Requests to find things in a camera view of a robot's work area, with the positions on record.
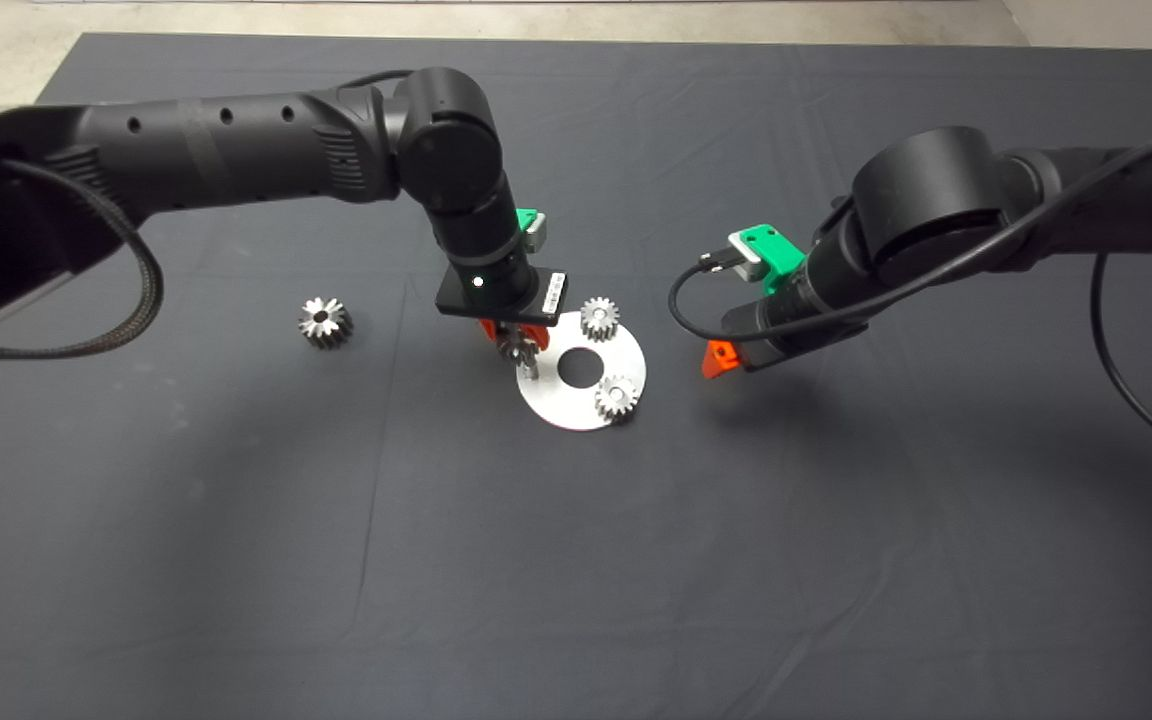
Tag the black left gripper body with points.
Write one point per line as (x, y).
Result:
(501, 292)

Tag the green left camera mount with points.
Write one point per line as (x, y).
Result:
(524, 222)

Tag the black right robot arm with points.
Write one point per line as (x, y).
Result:
(936, 200)

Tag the dark grey table cloth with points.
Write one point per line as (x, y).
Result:
(336, 550)

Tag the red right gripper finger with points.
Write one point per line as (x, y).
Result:
(720, 362)

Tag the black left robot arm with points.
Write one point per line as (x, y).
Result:
(236, 150)

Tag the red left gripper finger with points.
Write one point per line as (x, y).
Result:
(492, 330)
(539, 335)

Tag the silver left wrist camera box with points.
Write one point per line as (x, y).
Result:
(534, 232)

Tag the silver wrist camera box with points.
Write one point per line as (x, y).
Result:
(748, 255)
(534, 232)

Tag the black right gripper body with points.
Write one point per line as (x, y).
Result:
(796, 320)

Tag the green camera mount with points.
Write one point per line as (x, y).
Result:
(524, 222)
(781, 258)

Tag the green right camera mount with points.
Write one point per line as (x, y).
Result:
(781, 258)

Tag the smaller dark steel gear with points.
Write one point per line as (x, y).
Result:
(518, 354)

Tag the larger steel gear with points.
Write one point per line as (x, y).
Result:
(324, 322)

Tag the small steel gear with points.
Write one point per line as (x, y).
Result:
(600, 318)
(618, 396)

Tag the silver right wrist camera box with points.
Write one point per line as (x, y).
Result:
(748, 255)

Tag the round metal plate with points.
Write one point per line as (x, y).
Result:
(556, 405)

